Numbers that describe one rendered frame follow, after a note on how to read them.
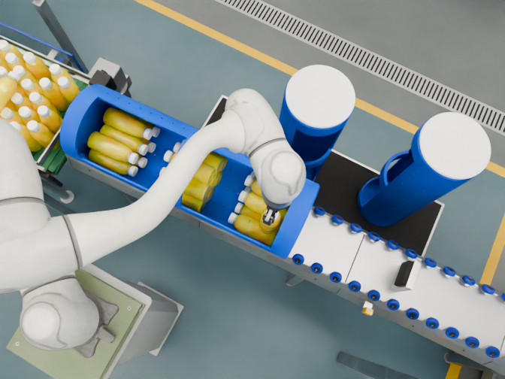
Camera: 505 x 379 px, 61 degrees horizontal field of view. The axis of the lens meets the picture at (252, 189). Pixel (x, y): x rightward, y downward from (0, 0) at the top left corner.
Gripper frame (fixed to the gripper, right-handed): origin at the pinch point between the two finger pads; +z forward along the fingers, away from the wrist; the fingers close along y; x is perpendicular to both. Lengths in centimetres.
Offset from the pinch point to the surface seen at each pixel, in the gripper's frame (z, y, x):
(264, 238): 20.6, -4.6, -0.6
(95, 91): 5, 13, 73
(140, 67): 125, 84, 127
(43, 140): 25, -6, 92
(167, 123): 5.5, 13.8, 45.0
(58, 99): 27, 12, 97
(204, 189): 14.0, 0.2, 25.2
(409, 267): 20, 8, -50
